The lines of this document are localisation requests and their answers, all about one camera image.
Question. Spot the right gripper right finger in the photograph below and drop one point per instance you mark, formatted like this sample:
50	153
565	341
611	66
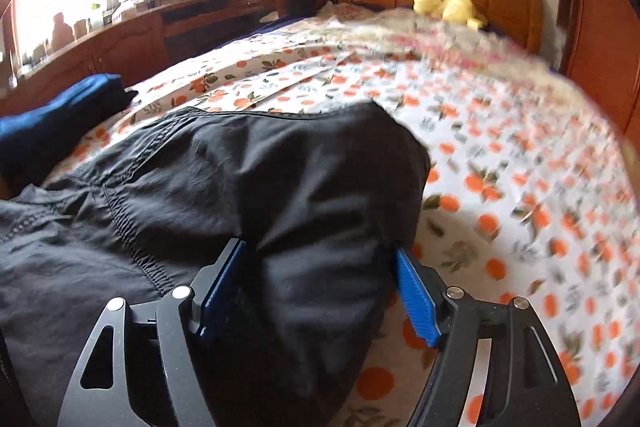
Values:
502	346

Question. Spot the wooden louvered wardrobe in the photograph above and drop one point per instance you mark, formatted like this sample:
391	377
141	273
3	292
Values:
601	55

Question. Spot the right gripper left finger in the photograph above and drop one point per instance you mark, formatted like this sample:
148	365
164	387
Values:
98	393

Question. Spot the yellow plush toy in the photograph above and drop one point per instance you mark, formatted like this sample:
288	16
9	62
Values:
462	12

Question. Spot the black trousers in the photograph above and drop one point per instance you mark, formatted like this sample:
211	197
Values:
322	202

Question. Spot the wooden desk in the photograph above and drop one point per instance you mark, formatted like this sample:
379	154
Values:
138	48

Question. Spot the folded blue garment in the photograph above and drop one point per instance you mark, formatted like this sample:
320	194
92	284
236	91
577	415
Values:
33	143

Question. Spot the floral beige blanket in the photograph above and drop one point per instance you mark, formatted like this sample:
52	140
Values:
401	31

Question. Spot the orange print white bedsheet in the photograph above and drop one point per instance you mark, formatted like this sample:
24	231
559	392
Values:
527	194

